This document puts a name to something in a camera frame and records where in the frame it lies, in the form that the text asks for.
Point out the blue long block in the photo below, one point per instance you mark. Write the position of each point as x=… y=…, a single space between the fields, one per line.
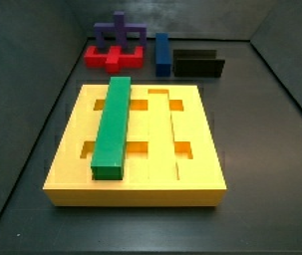
x=162 y=55

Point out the yellow slotted board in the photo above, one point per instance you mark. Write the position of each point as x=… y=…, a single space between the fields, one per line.
x=172 y=167

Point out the green long block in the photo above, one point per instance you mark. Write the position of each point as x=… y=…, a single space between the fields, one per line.
x=108 y=163

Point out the black U-shaped block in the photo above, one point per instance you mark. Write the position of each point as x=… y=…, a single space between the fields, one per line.
x=197 y=63

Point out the red cross-shaped block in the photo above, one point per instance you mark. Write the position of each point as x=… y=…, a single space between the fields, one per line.
x=114 y=60

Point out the purple cross-shaped block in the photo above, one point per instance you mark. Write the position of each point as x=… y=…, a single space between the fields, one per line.
x=121 y=28

